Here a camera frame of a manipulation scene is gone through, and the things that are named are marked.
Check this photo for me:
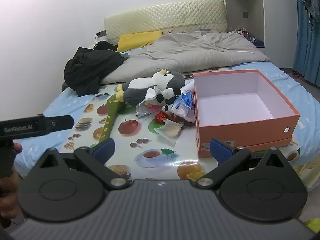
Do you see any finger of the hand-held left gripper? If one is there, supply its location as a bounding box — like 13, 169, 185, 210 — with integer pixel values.
46, 115, 75, 133

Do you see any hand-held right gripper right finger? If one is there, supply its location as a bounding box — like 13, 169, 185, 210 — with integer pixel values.
194, 138, 287, 189

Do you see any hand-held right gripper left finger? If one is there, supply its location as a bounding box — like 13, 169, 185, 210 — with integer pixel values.
37, 138, 127, 190

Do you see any pink cardboard box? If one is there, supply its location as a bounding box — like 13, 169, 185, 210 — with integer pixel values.
192, 69, 301, 158

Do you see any blue plastic packet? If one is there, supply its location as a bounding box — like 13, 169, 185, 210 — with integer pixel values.
171, 91, 195, 123

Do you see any small panda plush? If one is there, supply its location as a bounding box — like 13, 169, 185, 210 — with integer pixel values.
155, 87, 182, 113

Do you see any person's left hand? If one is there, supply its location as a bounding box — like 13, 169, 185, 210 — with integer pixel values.
0, 143, 25, 228

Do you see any fruit print mat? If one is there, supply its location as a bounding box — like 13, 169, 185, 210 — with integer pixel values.
41, 66, 319, 189

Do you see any clear packet with white contents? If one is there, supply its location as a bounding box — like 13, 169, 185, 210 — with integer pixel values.
153, 119, 185, 146

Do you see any black jacket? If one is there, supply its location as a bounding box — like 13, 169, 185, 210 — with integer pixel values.
64, 47, 129, 97

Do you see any red candy wrapper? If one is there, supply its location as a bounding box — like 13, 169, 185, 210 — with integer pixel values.
154, 112, 177, 123

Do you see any grey white penguin plush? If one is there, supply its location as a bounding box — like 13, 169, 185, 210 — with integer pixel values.
116, 70, 186, 108

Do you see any white face mask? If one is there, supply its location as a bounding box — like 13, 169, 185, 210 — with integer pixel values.
135, 87, 161, 118

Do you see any small black cloth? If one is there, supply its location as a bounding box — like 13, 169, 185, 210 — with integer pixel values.
94, 41, 118, 52

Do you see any light blue bed sheet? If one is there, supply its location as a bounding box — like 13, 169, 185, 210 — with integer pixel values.
12, 61, 320, 193

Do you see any grey duvet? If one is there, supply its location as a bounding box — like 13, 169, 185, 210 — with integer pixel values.
101, 31, 272, 84

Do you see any yellow pillow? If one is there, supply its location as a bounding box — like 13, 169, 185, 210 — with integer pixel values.
116, 30, 163, 53

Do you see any blue tray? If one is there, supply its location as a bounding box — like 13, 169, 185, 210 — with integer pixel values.
246, 36, 266, 48

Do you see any row of small bottles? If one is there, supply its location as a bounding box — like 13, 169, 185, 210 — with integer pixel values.
234, 27, 253, 37

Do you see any blue curtain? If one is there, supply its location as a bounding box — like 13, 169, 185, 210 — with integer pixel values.
291, 0, 320, 88

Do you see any white built-in cabinet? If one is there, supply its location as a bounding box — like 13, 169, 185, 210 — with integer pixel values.
222, 0, 298, 69

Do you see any cream quilted headboard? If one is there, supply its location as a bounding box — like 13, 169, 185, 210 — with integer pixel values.
104, 0, 228, 46

